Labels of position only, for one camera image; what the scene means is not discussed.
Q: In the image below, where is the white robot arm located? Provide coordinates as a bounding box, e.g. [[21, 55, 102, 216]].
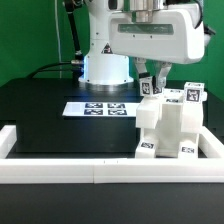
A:
[[81, 0, 215, 88]]

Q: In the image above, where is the white marker sheet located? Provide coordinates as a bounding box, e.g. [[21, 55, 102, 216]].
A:
[[62, 102, 139, 117]]

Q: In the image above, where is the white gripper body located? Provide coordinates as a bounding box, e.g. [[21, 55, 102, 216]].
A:
[[109, 4, 204, 64]]

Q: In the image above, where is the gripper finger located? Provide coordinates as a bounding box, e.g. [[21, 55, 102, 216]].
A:
[[134, 57, 147, 78], [155, 61, 172, 89]]

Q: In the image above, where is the white U-shaped fence frame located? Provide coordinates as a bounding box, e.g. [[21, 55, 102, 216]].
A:
[[0, 125, 224, 184]]

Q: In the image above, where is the white cable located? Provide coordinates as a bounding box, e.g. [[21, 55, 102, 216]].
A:
[[54, 0, 63, 80]]

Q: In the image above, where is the black camera pole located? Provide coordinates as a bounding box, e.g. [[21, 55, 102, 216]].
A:
[[63, 0, 85, 65]]

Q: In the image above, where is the black cable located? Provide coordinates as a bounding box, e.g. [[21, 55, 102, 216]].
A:
[[26, 62, 84, 80]]

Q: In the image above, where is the white chair back frame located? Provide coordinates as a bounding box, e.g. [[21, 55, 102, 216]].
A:
[[136, 89, 203, 139]]

